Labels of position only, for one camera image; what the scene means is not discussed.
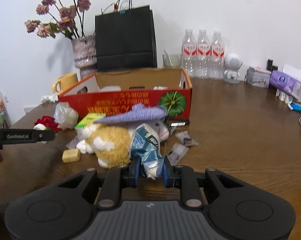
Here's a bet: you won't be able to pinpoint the black paper bag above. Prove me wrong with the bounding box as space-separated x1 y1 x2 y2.
95 0 157 72

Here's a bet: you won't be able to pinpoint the water bottle middle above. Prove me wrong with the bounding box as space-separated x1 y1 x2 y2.
196 29 211 79

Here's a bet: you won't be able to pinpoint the clear candy wrapper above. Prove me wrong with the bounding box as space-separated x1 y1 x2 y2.
168 143 188 166
175 131 199 147

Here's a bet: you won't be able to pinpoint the yellow eraser block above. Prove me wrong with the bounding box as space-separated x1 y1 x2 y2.
62 148 81 163

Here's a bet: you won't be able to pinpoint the white tissue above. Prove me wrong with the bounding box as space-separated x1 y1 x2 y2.
99 86 122 92

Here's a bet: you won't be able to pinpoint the red fabric rose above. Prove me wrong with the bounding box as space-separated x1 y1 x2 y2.
34 116 62 132

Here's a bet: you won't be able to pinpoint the water bottle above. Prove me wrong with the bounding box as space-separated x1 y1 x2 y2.
196 29 211 79
211 31 225 80
181 29 197 77

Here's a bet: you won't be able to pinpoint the purple crocheted hat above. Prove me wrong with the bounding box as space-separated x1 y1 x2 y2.
93 103 166 124

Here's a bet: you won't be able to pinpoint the small tin box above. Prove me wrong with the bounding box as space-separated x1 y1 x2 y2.
245 67 271 88

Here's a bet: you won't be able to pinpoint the dried pink roses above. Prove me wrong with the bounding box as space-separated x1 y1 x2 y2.
25 0 91 40

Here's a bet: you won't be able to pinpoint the purple ceramic vase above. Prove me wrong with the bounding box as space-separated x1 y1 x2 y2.
71 35 98 79

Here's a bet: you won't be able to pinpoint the water bottle right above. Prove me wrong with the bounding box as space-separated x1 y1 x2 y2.
211 31 225 80

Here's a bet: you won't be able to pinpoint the purple tissue pack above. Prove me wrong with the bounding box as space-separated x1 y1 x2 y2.
269 70 299 96

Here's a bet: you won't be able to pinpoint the water bottle left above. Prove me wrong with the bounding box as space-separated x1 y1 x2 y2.
181 29 197 77

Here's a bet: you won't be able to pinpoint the yellow mug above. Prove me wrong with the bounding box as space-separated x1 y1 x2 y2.
52 73 78 93

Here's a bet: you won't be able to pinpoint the clear glass cup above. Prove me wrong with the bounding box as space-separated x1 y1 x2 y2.
162 50 181 68

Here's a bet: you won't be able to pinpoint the green tissue packet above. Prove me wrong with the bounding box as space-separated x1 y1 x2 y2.
75 113 106 129

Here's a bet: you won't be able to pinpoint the black pen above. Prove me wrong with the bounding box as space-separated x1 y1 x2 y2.
165 119 190 127

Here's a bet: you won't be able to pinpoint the red cardboard box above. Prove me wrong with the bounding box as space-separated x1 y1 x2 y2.
58 68 192 119

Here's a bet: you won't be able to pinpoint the crumpled white paper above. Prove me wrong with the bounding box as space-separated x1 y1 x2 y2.
41 93 59 105

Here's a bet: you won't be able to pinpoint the clear plastic bag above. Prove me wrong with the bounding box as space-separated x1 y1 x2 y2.
53 102 79 130

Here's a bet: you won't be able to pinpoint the white robot figurine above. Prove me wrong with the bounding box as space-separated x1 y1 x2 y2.
223 53 243 84

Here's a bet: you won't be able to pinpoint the yellow white plush toy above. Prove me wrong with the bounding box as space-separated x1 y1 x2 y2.
76 120 169 168

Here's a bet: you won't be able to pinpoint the blue foil wrapper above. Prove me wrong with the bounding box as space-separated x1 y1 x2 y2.
129 123 164 180

